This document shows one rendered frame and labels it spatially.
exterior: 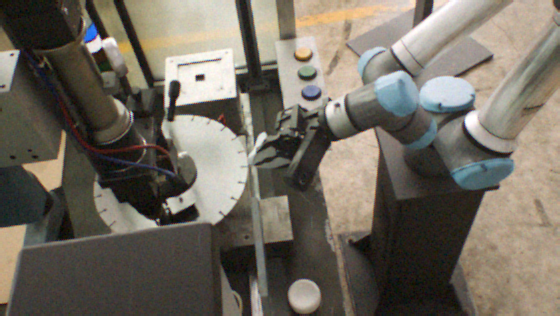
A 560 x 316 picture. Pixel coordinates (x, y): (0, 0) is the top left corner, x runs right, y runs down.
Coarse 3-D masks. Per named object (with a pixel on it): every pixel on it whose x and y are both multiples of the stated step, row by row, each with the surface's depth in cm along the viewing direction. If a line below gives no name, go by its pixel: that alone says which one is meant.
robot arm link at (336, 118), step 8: (344, 96) 95; (328, 104) 96; (336, 104) 94; (328, 112) 95; (336, 112) 94; (344, 112) 93; (328, 120) 95; (336, 120) 94; (344, 120) 93; (336, 128) 94; (344, 128) 94; (352, 128) 93; (336, 136) 97; (344, 136) 95; (352, 136) 96
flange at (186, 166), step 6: (180, 162) 114; (186, 162) 114; (192, 162) 114; (180, 168) 112; (186, 168) 113; (192, 168) 113; (162, 174) 110; (186, 174) 112; (192, 174) 112; (186, 180) 111; (192, 180) 111
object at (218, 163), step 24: (192, 144) 118; (216, 144) 117; (240, 144) 116; (216, 168) 113; (240, 168) 112; (96, 192) 112; (192, 192) 110; (216, 192) 109; (240, 192) 109; (120, 216) 108; (168, 216) 107; (192, 216) 107; (216, 216) 106
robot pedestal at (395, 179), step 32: (384, 160) 135; (384, 192) 150; (416, 192) 128; (448, 192) 128; (480, 192) 132; (384, 224) 155; (416, 224) 141; (448, 224) 143; (352, 256) 200; (384, 256) 164; (416, 256) 157; (448, 256) 159; (352, 288) 192; (384, 288) 176; (416, 288) 176; (448, 288) 178
